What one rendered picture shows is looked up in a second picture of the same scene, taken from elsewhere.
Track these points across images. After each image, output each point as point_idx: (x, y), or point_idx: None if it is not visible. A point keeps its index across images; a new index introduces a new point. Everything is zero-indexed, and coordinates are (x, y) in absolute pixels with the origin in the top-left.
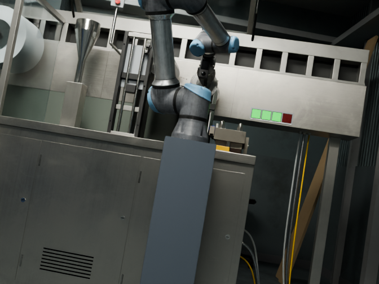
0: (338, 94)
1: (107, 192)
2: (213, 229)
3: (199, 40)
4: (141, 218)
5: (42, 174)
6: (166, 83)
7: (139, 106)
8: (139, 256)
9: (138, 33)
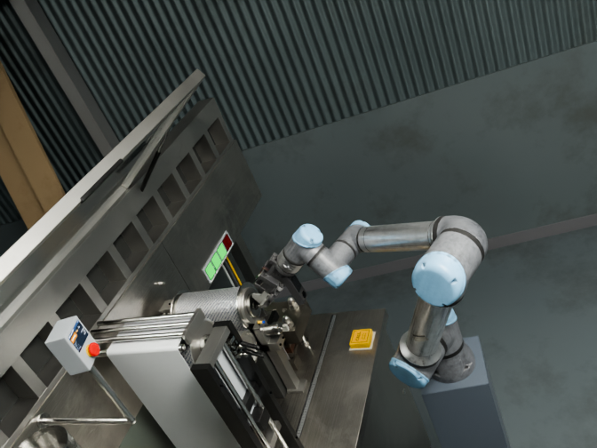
0: (231, 171)
1: None
2: (400, 402)
3: (346, 266)
4: None
5: None
6: (440, 345)
7: (283, 419)
8: None
9: (217, 348)
